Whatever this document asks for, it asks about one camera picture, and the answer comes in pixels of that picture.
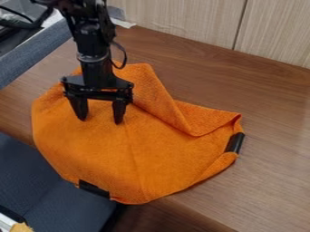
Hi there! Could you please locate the orange cloth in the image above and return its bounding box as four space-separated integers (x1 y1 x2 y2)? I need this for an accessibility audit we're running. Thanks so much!
30 62 247 206

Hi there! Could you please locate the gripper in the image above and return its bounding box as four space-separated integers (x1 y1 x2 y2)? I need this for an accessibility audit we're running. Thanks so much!
59 53 136 125

